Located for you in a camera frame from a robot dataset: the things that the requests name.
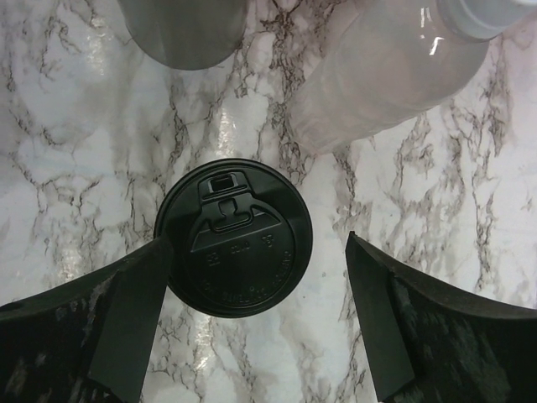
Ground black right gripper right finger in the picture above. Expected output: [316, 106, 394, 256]
[346, 233, 536, 402]

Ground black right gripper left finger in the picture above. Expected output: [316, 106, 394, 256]
[1, 237, 173, 402]

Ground black cup lid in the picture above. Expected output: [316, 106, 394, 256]
[154, 159, 313, 318]

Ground clear water bottle blue cap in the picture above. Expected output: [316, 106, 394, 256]
[289, 0, 536, 154]

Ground grey metal straw holder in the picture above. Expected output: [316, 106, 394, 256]
[118, 0, 248, 71]

